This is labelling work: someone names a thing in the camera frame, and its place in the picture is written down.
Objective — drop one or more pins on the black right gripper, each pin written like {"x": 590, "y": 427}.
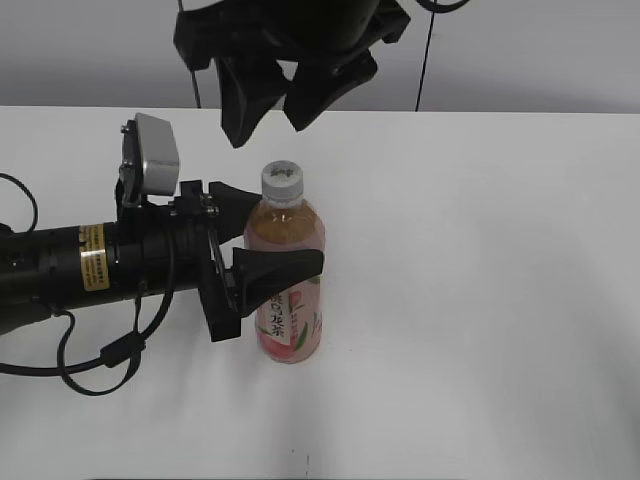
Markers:
{"x": 246, "y": 38}

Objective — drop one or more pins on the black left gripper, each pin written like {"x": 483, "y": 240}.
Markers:
{"x": 163, "y": 249}

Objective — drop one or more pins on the white bottle cap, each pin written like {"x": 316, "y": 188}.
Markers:
{"x": 282, "y": 184}

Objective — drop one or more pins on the peach oolong tea bottle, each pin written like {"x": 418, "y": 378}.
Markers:
{"x": 289, "y": 325}

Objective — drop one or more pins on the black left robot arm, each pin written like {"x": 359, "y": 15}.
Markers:
{"x": 61, "y": 268}

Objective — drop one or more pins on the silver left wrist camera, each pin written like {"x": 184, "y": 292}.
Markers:
{"x": 150, "y": 159}

